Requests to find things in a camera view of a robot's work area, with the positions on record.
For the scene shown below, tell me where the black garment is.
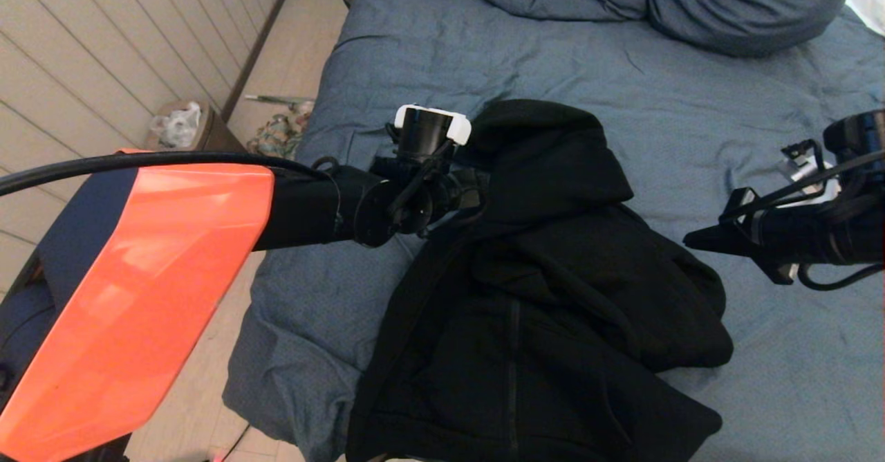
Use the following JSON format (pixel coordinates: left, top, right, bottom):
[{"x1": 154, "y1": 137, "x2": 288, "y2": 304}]
[{"x1": 346, "y1": 99, "x2": 735, "y2": 462}]

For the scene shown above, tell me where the blue bed sheet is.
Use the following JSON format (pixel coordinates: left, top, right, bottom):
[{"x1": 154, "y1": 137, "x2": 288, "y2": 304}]
[{"x1": 223, "y1": 0, "x2": 885, "y2": 462}]

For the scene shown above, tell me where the colourful rag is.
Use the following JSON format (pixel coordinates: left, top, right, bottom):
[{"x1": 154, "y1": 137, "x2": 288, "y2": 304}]
[{"x1": 247, "y1": 113, "x2": 305, "y2": 160}]

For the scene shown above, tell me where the blue pillow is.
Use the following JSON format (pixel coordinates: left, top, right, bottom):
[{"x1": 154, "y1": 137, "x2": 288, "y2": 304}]
[{"x1": 646, "y1": 0, "x2": 865, "y2": 58}]

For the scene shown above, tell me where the brown trash bin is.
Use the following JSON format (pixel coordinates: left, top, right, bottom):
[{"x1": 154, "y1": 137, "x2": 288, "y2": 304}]
[{"x1": 149, "y1": 100, "x2": 244, "y2": 153}]

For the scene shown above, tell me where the clear plastic bin bag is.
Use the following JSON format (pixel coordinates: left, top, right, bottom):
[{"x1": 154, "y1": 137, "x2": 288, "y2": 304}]
[{"x1": 151, "y1": 101, "x2": 203, "y2": 149}]

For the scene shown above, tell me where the thin black left camera cable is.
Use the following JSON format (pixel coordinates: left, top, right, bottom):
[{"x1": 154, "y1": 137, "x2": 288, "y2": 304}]
[{"x1": 415, "y1": 203, "x2": 488, "y2": 238}]

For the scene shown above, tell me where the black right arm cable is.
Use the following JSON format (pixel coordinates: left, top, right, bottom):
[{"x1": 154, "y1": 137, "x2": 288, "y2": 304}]
[{"x1": 719, "y1": 149, "x2": 885, "y2": 291}]

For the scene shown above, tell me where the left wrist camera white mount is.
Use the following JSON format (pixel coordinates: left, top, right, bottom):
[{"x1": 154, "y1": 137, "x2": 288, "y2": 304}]
[{"x1": 393, "y1": 104, "x2": 472, "y2": 165}]

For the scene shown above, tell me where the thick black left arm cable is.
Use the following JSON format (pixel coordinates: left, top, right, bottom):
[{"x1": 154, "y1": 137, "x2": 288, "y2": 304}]
[{"x1": 0, "y1": 151, "x2": 339, "y2": 196}]

